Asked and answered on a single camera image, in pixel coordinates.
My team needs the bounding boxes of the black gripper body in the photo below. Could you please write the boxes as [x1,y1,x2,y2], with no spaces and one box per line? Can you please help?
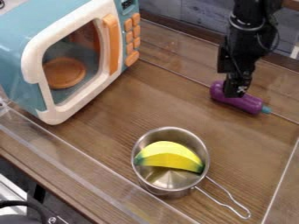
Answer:
[221,24,279,74]

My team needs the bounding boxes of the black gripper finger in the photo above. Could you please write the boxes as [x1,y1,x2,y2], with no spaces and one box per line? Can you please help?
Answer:
[217,44,230,74]
[222,73,252,98]

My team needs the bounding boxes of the purple toy eggplant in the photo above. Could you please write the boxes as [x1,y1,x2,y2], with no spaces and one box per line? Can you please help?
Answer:
[209,80,271,115]

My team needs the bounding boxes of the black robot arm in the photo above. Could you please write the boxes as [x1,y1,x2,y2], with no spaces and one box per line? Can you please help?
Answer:
[217,0,283,98]

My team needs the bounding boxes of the yellow green toy banana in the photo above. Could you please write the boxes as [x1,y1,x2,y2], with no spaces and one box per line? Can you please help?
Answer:
[133,141,204,174]

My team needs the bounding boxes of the orange microwave turntable plate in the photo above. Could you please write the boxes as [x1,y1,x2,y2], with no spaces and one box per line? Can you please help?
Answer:
[42,57,86,89]

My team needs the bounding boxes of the blue toy microwave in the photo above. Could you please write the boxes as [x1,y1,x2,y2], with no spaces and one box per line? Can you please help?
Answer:
[0,0,141,125]

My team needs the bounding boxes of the clear acrylic barrier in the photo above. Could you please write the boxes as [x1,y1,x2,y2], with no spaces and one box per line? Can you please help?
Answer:
[0,102,198,224]

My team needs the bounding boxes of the silver pot with wire handle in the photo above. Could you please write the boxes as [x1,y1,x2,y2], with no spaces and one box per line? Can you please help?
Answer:
[130,126,251,220]

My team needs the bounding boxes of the black cable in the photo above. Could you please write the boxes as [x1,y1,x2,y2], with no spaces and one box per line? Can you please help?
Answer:
[0,199,50,224]

